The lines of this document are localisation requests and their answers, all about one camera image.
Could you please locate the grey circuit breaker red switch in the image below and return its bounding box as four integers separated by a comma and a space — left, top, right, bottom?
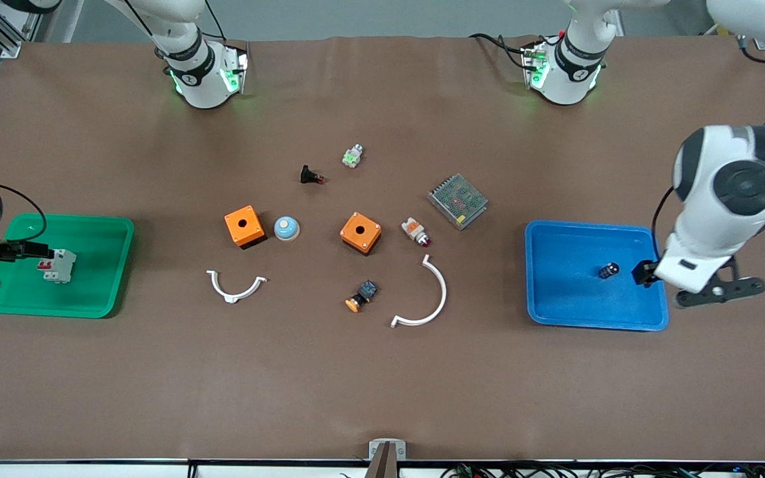
37, 249, 78, 285

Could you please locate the green plastic tray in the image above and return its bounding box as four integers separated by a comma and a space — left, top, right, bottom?
0, 212, 135, 319

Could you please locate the blue plastic tray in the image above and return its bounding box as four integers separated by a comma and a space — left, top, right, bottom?
524, 220, 670, 332

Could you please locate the small white curved clamp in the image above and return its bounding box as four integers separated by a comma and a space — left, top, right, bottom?
207, 269, 268, 304

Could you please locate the perforated metal power supply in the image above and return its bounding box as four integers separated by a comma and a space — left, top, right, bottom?
427, 173, 489, 231

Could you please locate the large white curved clamp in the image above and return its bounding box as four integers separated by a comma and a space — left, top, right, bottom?
390, 254, 448, 329

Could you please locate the orange button box with hole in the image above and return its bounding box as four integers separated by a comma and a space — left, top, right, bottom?
224, 205, 267, 250
339, 212, 383, 256

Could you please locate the red indicator light orange body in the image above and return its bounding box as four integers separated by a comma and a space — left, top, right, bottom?
401, 216, 432, 248

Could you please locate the orange push button blue body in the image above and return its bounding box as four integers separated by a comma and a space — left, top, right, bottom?
345, 279, 379, 313

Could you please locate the aluminium frame profile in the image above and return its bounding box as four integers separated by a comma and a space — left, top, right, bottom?
0, 0, 48, 60

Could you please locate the black left arm base cable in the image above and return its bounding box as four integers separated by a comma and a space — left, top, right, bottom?
469, 32, 559, 70

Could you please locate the black arm base cable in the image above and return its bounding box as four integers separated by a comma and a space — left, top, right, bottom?
203, 0, 228, 42
469, 32, 559, 70

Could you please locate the black right arm base cable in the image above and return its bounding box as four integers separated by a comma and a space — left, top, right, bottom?
203, 0, 228, 42

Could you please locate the grey metal table bracket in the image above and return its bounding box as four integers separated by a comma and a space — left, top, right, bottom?
364, 438, 407, 478

